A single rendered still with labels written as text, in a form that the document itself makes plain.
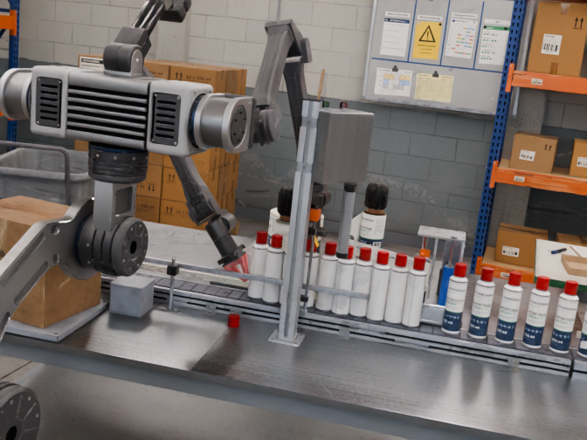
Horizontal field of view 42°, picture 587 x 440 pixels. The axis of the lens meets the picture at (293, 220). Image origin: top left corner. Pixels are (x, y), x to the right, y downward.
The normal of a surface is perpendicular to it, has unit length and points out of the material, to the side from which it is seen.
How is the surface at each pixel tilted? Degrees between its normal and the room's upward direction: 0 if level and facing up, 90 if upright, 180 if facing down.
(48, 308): 90
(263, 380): 0
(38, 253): 90
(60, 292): 90
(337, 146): 90
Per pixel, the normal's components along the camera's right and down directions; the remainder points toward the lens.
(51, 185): 0.00, 0.29
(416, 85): -0.29, 0.10
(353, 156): 0.67, 0.24
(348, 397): 0.11, -0.97
